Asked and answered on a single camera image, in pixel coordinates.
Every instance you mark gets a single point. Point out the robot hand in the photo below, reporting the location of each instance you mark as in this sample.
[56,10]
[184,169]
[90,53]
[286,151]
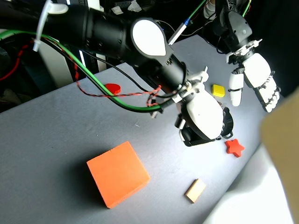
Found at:
[203,114]
[257,70]

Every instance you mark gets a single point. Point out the orange square foam block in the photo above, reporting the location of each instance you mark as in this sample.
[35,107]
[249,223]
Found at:
[116,172]

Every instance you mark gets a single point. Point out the black cast-iron pan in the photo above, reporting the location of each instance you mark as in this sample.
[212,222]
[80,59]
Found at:
[228,121]

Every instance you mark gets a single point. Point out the yellow block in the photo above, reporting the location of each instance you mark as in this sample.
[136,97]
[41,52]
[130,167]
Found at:
[218,90]

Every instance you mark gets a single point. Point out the red star block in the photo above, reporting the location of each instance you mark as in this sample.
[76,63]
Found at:
[234,147]

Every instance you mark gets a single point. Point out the tan cardboard sheet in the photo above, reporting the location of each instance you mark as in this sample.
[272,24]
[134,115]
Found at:
[282,140]

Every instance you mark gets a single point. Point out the rectangular wooden block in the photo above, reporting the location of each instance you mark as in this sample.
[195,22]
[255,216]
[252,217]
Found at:
[195,191]

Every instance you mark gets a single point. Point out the red heart block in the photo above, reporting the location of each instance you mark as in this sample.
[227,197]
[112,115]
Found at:
[113,88]

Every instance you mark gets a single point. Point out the crumpled white paper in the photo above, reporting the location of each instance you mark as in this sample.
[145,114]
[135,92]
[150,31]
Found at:
[134,6]

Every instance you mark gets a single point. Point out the small white box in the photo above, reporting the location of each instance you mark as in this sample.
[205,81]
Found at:
[117,10]

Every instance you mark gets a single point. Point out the white computer tower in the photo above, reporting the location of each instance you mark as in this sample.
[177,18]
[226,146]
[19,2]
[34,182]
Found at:
[56,70]

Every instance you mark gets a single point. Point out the grey tablecloth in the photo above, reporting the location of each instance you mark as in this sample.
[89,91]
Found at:
[46,140]

